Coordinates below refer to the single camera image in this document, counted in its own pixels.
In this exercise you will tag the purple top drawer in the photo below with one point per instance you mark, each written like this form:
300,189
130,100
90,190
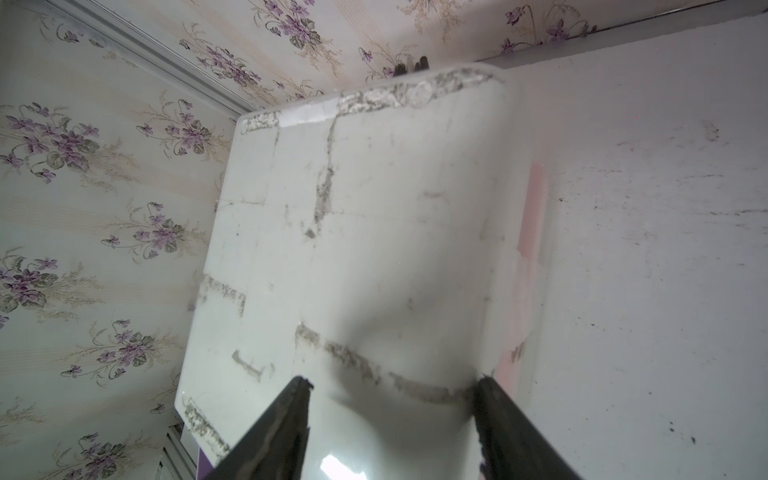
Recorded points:
204,466

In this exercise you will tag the white drawer cabinet shell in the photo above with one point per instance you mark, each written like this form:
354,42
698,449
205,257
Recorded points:
367,241

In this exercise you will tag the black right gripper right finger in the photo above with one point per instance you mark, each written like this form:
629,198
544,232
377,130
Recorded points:
511,446

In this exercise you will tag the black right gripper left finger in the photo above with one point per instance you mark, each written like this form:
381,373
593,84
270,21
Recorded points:
275,446

